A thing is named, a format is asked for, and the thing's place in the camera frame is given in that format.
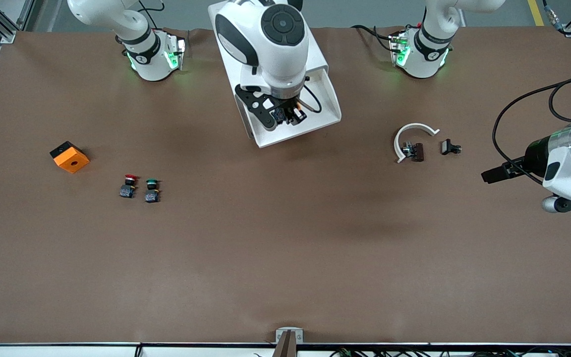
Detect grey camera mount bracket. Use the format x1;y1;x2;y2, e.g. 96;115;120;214
273;327;304;357

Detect white curved plastic part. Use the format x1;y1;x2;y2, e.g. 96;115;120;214
394;122;441;164

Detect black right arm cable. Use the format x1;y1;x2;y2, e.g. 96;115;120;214
299;83;323;115

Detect white table edge rail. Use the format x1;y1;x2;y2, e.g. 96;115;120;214
0;342;571;357

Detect orange and black button box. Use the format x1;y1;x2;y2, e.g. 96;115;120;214
50;141;90;174

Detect red push button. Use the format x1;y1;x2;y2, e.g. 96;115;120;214
119;174;140;199

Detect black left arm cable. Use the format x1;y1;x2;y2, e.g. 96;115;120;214
492;79;571;186

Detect brown table cover mat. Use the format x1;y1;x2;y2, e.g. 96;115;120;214
0;26;571;345

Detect green push button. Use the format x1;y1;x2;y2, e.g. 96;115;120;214
144;179;162;204

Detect small dark brown component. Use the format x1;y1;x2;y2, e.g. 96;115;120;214
401;141;425;163

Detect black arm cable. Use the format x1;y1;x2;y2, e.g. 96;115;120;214
492;79;571;186
299;83;323;115

